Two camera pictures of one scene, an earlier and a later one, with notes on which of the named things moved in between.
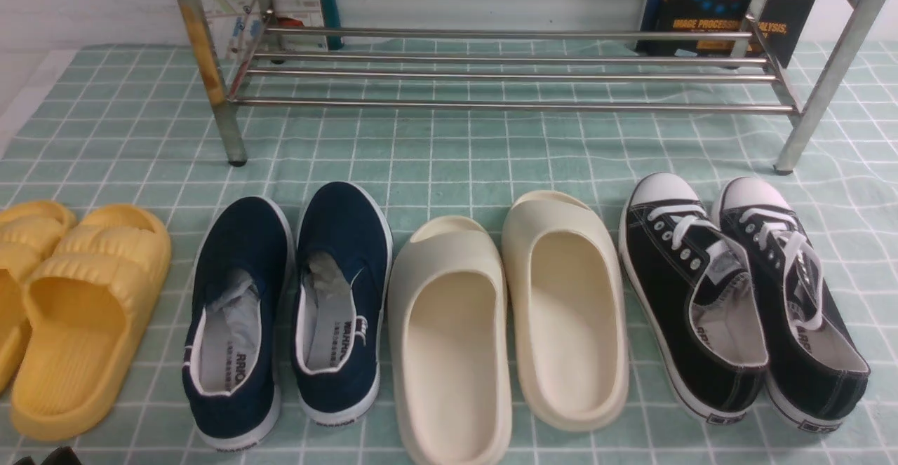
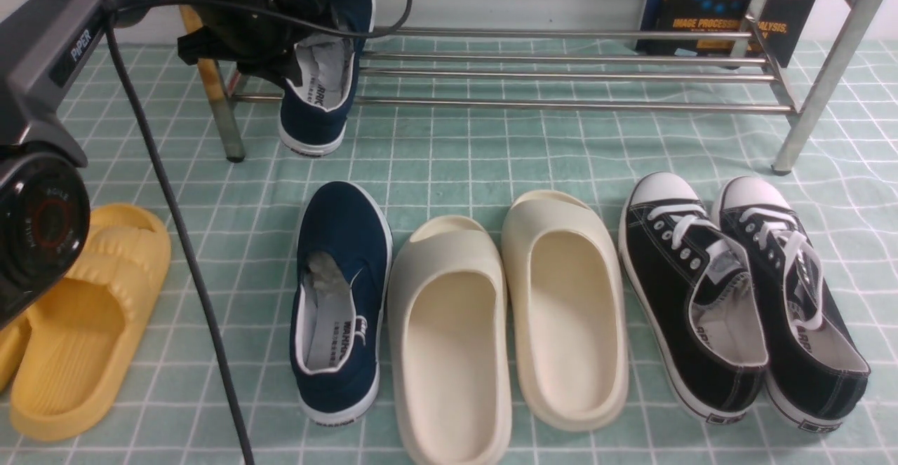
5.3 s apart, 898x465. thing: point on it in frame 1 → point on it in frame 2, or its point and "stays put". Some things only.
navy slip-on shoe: x=343 y=266 stays put
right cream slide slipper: x=567 y=311 stays put
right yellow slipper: x=85 y=304 stays put
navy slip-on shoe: x=237 y=324 → x=313 y=116
